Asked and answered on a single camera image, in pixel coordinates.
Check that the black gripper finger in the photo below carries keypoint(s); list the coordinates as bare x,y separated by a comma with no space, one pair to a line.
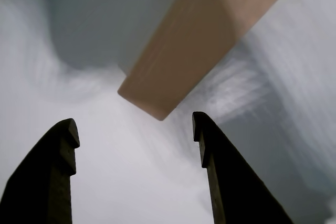
236,187
39,182

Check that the wooden Jenga block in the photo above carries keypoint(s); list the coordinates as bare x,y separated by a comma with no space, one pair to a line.
183,51

